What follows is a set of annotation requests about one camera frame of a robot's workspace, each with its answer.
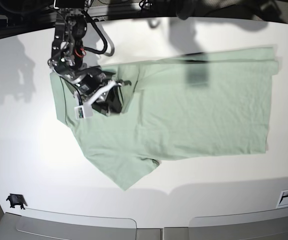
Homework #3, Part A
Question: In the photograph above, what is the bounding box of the white power strip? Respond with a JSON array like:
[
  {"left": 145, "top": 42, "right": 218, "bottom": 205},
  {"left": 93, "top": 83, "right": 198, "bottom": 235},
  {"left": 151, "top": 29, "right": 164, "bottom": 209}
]
[{"left": 91, "top": 16, "right": 109, "bottom": 22}]

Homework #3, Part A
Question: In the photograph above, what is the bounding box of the grey chair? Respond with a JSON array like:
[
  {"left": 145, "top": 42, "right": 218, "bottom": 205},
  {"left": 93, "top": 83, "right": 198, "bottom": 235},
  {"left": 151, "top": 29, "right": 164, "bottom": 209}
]
[
  {"left": 15, "top": 208, "right": 137, "bottom": 240},
  {"left": 188, "top": 208, "right": 288, "bottom": 240}
]

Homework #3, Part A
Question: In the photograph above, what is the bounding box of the black plastic clip part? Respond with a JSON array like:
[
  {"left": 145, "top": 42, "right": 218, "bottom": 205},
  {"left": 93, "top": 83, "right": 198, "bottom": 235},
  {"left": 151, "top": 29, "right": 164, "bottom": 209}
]
[{"left": 6, "top": 193, "right": 27, "bottom": 210}]

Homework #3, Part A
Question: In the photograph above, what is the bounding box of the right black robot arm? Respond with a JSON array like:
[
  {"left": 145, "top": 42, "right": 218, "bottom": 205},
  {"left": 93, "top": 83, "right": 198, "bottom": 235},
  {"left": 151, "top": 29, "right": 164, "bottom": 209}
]
[{"left": 47, "top": 0, "right": 127, "bottom": 119}]

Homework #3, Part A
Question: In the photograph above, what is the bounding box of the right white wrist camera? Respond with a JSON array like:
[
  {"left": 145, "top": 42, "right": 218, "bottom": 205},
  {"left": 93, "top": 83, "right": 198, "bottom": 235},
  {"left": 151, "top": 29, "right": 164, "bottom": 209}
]
[{"left": 74, "top": 80, "right": 121, "bottom": 120}]

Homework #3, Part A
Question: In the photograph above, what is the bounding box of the light green T-shirt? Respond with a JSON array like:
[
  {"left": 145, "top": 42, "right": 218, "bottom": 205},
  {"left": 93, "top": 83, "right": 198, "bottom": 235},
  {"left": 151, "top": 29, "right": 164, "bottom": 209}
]
[{"left": 50, "top": 46, "right": 279, "bottom": 190}]

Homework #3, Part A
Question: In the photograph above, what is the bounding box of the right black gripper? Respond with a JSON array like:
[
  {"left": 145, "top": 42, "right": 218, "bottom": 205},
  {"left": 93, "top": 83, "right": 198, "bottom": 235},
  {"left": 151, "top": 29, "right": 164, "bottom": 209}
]
[{"left": 70, "top": 68, "right": 132, "bottom": 116}]

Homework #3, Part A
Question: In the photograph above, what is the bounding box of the left grey chair back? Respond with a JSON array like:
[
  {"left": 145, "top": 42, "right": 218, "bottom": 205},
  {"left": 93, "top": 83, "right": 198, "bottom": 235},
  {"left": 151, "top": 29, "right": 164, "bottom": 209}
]
[{"left": 15, "top": 208, "right": 137, "bottom": 240}]

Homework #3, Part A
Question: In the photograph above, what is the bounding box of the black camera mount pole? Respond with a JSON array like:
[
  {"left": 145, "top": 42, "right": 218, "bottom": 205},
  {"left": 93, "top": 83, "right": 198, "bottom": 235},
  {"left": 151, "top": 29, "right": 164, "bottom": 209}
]
[{"left": 175, "top": 0, "right": 198, "bottom": 20}]

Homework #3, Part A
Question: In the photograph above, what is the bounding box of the right grey chair back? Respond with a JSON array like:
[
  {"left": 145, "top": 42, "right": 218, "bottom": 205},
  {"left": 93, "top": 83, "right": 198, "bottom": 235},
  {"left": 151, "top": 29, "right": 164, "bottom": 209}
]
[{"left": 188, "top": 208, "right": 288, "bottom": 240}]

